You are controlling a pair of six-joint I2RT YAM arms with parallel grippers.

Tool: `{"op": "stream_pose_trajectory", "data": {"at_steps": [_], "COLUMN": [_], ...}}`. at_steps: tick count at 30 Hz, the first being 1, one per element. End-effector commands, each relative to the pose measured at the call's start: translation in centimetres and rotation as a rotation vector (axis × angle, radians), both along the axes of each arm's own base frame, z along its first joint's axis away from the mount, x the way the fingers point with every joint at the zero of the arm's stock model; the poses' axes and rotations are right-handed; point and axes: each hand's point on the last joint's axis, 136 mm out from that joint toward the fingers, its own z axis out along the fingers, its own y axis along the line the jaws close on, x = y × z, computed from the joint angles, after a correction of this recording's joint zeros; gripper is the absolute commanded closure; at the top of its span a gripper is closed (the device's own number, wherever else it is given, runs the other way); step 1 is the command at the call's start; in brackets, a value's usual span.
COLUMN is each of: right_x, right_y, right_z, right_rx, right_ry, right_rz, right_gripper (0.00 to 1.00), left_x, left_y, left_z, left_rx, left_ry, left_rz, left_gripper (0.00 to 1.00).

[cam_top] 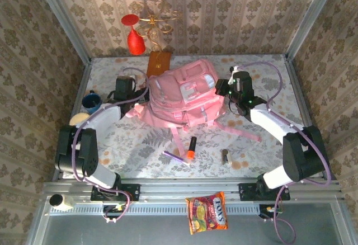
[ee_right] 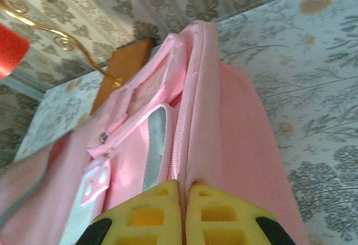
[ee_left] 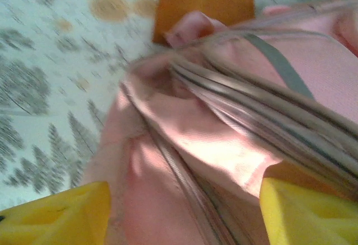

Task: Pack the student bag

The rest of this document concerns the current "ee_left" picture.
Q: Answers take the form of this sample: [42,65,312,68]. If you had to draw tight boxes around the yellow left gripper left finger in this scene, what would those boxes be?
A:
[0,180,112,245]

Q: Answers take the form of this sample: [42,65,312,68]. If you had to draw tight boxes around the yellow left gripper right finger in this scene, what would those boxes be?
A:
[259,177,358,245]

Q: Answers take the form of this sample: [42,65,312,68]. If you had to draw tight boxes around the pink student backpack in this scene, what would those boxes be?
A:
[82,0,358,245]

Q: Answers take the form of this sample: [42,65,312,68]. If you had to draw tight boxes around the floral table cover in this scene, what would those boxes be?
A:
[0,0,358,209]

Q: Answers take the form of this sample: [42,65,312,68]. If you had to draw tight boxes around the gold wire rack wooden base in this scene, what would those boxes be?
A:
[152,0,257,45]

